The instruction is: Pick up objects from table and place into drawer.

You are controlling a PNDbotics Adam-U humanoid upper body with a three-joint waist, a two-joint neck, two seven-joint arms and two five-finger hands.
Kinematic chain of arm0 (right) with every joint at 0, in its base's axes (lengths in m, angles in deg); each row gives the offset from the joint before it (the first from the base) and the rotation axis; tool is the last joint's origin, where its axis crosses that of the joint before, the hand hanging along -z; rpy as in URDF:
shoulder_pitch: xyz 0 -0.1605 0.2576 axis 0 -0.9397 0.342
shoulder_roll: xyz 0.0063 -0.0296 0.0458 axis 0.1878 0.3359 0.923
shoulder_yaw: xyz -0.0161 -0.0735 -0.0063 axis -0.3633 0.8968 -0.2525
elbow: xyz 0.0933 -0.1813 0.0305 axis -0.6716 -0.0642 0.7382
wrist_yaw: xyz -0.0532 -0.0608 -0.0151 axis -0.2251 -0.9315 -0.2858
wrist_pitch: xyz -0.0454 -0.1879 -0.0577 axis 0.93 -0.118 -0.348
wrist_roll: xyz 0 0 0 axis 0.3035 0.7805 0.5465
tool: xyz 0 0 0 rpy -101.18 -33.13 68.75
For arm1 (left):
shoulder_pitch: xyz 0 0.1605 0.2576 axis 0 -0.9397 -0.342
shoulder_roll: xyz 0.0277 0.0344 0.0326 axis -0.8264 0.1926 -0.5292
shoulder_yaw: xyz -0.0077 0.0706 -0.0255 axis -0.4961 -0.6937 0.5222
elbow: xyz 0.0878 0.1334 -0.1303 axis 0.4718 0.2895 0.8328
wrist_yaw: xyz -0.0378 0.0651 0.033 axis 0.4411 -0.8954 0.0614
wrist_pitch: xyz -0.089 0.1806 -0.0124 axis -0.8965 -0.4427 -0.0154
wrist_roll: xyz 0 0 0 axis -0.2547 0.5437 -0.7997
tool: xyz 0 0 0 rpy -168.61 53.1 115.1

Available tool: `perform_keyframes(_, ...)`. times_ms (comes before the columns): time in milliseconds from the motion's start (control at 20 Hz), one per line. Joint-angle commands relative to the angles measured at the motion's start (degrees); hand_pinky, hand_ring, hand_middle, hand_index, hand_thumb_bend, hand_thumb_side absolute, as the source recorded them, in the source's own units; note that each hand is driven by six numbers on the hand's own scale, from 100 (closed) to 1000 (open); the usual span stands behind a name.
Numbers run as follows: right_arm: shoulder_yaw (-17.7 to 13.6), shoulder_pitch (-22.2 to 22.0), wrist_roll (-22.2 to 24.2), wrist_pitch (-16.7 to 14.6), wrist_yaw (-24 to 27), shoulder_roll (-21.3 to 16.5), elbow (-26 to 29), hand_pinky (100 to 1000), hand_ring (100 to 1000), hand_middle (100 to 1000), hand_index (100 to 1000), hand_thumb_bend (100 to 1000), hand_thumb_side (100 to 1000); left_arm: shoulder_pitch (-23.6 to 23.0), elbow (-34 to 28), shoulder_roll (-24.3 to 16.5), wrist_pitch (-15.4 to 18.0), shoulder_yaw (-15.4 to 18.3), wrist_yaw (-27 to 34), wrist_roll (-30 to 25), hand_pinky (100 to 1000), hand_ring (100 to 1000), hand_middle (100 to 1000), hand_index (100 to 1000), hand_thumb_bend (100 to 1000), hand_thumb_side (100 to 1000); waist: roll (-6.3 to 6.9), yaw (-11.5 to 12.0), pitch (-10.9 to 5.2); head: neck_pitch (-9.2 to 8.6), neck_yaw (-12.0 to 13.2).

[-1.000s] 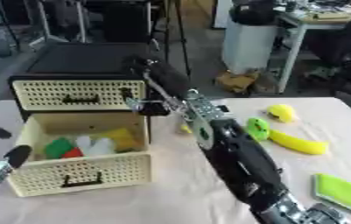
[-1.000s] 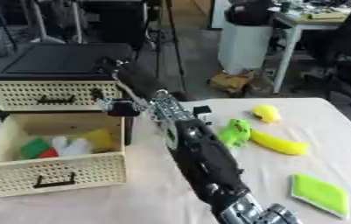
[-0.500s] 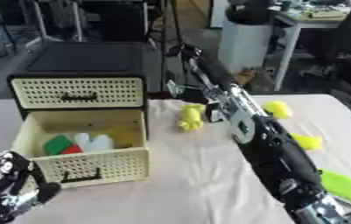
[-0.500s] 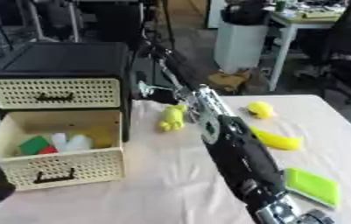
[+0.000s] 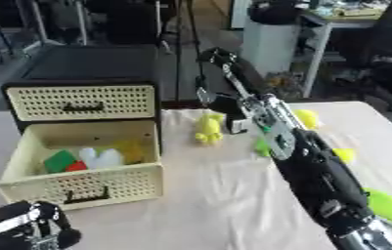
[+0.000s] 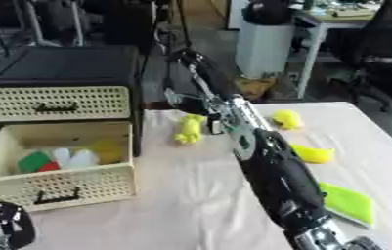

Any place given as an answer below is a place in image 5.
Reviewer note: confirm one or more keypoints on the green block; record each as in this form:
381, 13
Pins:
59, 161

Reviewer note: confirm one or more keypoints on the pale closed pierced drawer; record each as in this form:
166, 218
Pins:
79, 97

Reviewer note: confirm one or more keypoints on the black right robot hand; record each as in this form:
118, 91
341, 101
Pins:
223, 107

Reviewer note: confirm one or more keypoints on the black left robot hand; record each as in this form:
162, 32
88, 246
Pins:
11, 228

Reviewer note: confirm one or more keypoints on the pale open pierced drawer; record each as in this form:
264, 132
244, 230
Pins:
113, 185

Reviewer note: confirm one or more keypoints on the white bin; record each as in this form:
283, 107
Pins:
266, 45

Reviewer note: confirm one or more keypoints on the black tripod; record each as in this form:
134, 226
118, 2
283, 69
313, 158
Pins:
177, 49

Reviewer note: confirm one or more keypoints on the black office chair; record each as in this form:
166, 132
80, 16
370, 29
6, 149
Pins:
390, 52

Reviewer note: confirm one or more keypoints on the yellow soft toy figure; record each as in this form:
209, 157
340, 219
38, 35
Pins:
209, 129

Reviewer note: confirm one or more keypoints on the black cabinet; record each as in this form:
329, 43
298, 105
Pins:
90, 63

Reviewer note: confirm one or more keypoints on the small green toy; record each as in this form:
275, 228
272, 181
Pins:
261, 147

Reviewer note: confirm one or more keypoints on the red block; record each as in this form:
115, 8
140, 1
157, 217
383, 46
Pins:
77, 167

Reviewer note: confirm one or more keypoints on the small white toy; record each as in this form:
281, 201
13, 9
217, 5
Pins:
87, 157

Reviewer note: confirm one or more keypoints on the white desk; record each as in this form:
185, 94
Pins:
324, 29

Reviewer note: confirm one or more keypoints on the black bag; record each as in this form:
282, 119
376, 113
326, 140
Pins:
274, 11

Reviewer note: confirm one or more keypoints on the yellow toy in pale tone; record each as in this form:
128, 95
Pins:
130, 150

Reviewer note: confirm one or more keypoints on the flat bright green toy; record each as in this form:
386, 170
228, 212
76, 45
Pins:
385, 205

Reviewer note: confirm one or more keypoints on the large white toy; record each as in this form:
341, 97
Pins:
110, 158

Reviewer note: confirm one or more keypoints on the yellow-green toy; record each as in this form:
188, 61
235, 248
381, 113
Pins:
345, 155

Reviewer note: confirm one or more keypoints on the yellow round toy fruit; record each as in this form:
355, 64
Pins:
308, 118

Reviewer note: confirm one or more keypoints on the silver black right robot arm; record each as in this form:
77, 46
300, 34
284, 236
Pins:
319, 175

